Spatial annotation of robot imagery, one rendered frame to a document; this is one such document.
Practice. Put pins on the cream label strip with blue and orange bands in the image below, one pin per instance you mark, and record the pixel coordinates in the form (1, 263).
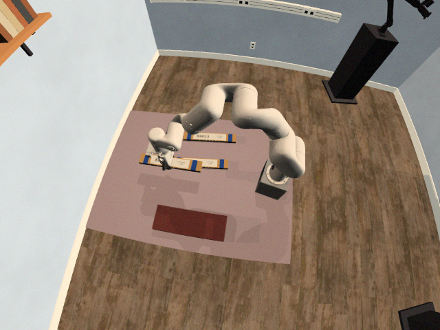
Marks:
(210, 137)
(211, 163)
(177, 163)

